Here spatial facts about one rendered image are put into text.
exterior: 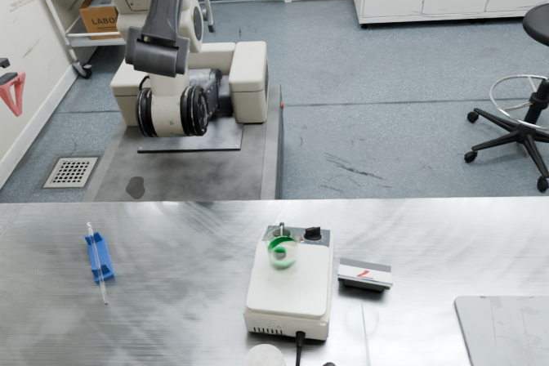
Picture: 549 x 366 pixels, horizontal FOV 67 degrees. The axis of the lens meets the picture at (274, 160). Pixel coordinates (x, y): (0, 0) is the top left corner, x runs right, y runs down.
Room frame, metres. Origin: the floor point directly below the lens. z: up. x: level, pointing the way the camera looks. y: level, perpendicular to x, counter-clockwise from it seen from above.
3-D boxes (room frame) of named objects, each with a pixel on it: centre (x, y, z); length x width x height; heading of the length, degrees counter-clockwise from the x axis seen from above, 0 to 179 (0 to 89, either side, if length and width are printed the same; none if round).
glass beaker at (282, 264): (0.36, 0.00, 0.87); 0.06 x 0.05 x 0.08; 107
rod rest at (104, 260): (0.46, 0.35, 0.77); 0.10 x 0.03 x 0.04; 23
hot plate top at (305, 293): (0.33, -0.01, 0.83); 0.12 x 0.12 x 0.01; 78
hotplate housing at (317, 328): (0.36, -0.01, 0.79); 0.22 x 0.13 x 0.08; 168
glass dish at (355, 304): (0.29, -0.12, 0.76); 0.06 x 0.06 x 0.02
